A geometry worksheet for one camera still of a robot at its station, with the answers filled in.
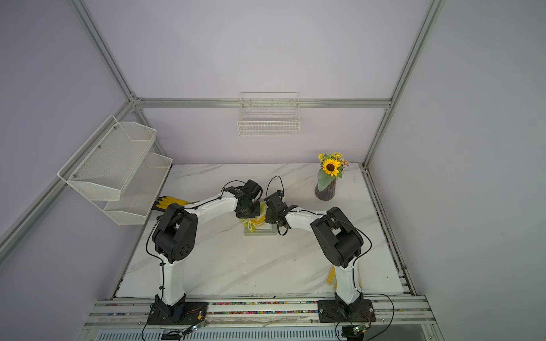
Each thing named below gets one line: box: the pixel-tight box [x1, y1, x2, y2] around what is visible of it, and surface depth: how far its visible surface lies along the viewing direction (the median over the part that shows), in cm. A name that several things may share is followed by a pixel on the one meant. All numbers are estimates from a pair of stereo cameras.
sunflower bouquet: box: [317, 152, 350, 192], surface depth 86 cm
